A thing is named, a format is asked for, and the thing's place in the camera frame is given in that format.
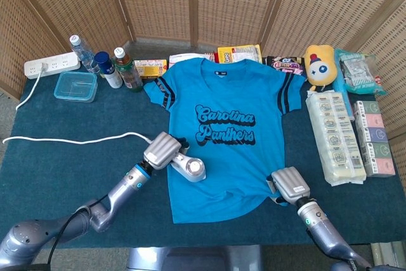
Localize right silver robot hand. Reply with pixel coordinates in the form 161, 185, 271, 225
266, 166, 311, 205

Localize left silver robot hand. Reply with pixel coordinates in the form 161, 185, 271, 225
143, 131, 191, 170

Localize white handheld steamer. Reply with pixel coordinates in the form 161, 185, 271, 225
171, 152, 207, 183

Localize blue Carolina Panthers T-shirt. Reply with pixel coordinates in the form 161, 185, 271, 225
143, 57, 307, 224

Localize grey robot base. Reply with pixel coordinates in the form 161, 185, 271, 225
126, 244, 264, 271

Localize long white tissue pack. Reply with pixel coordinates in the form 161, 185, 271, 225
305, 90, 367, 187

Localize small yellow carton box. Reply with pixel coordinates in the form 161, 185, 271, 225
133, 58, 168, 79

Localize green-label tea bottle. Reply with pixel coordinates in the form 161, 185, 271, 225
114, 47, 144, 91

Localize dark teal table carpet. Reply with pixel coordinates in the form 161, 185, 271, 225
0, 67, 406, 249

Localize white bottle with blue cap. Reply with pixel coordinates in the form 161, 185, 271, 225
94, 51, 123, 89

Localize white flat packet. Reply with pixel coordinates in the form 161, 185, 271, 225
168, 52, 215, 69

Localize pastel multicolour tissue pack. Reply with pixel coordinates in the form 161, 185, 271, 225
352, 100, 396, 178

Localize light blue wrapped pack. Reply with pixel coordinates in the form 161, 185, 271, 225
332, 48, 356, 121

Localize clear blue-lidded food container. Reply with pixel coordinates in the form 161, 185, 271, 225
53, 71, 98, 103

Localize dark sanitary pad pack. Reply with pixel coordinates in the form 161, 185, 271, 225
265, 55, 307, 77

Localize yellow plush toy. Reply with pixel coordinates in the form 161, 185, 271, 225
304, 44, 337, 91

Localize clear water bottle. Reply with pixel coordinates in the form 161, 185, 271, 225
69, 34, 101, 74

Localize yellow snack bag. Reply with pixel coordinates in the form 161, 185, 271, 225
217, 44, 263, 64

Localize clear bag of teal packets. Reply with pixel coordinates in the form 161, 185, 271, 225
339, 51, 387, 96

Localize white power strip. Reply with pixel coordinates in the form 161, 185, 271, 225
24, 51, 81, 80

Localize wicker folding screen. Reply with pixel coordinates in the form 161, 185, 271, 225
0, 0, 406, 186

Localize thin white cable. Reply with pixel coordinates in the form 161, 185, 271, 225
2, 62, 153, 145

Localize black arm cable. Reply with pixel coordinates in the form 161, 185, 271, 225
47, 194, 108, 271

